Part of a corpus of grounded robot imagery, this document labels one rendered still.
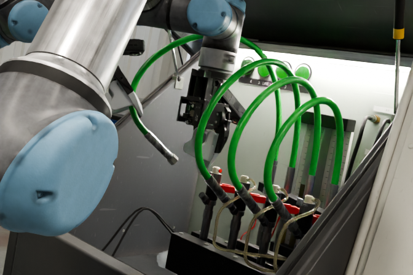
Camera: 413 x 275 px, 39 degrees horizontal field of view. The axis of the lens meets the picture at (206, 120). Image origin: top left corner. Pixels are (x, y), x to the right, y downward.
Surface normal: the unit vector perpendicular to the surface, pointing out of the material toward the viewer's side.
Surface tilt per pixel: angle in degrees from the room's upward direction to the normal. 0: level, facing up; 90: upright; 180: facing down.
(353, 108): 90
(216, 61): 90
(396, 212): 76
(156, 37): 90
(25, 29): 89
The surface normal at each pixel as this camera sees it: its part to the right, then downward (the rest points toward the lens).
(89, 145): 0.91, 0.30
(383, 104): -0.68, -0.09
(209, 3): -0.24, 0.00
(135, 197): 0.71, 0.17
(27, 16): 0.51, 0.15
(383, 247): -0.62, -0.32
